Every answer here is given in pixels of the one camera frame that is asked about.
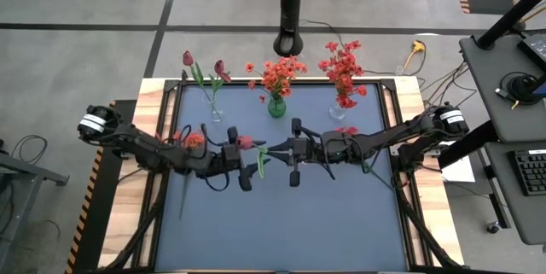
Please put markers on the dark red artificial tulip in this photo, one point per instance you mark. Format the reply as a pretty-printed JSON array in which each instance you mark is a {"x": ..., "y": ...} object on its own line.
[
  {"x": 244, "y": 142},
  {"x": 219, "y": 69},
  {"x": 188, "y": 58}
]

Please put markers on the clear ribbed glass vase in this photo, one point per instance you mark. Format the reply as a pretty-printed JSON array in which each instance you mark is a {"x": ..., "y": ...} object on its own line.
[{"x": 337, "y": 112}]

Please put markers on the blue-grey table mat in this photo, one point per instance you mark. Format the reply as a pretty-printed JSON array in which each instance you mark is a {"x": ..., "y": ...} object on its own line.
[{"x": 277, "y": 223}]

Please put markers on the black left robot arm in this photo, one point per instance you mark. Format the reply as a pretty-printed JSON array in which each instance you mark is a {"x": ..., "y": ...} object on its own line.
[{"x": 145, "y": 150}]

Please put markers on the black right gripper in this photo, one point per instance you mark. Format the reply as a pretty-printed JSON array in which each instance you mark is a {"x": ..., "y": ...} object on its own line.
[{"x": 309, "y": 150}]

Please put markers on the black plate with hazard stripes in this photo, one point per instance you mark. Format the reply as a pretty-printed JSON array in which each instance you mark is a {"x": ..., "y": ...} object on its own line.
[{"x": 96, "y": 223}]

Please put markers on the red artificial flower spray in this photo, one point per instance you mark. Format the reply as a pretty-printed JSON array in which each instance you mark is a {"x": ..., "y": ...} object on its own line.
[
  {"x": 347, "y": 130},
  {"x": 341, "y": 69},
  {"x": 347, "y": 95}
]

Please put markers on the black laptop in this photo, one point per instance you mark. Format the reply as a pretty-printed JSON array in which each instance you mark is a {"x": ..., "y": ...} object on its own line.
[{"x": 533, "y": 50}]

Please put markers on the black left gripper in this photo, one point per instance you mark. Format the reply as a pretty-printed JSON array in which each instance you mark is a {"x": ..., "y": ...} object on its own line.
[{"x": 230, "y": 156}]

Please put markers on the grey metal stand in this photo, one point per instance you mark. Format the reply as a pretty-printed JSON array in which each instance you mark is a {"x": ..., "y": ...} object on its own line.
[{"x": 25, "y": 171}]

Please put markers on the tall clear glass vase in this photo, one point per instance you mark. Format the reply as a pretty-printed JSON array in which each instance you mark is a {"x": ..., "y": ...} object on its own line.
[{"x": 216, "y": 114}]

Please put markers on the green glass vase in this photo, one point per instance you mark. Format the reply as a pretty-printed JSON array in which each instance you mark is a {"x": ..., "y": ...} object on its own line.
[{"x": 277, "y": 107}]

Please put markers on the black diagonal beam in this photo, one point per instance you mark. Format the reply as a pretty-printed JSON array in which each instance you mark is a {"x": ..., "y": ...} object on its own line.
[
  {"x": 512, "y": 13},
  {"x": 469, "y": 143}
]

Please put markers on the black round post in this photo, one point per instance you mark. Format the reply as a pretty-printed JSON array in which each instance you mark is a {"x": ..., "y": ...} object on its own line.
[{"x": 291, "y": 1}]

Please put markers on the black aluminium table frame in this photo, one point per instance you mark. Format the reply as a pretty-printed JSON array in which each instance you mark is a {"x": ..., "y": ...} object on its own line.
[{"x": 239, "y": 81}]

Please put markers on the orange artificial flower spray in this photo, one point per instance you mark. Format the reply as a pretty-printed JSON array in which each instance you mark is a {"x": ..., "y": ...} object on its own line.
[
  {"x": 279, "y": 75},
  {"x": 294, "y": 65},
  {"x": 194, "y": 141}
]

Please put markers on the grey desk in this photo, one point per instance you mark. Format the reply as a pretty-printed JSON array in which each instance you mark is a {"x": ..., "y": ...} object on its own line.
[
  {"x": 490, "y": 95},
  {"x": 524, "y": 214}
]

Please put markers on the black caster wheel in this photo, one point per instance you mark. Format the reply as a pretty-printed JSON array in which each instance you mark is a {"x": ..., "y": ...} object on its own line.
[{"x": 493, "y": 227}]

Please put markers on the white paper sheet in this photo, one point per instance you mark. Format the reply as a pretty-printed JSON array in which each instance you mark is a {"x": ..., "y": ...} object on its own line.
[{"x": 458, "y": 171}]

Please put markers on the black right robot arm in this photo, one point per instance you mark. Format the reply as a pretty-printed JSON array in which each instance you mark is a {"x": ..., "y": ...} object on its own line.
[{"x": 384, "y": 139}]

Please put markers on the black keyboard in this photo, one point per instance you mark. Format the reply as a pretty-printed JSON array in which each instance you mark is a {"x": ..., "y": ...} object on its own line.
[{"x": 529, "y": 171}]

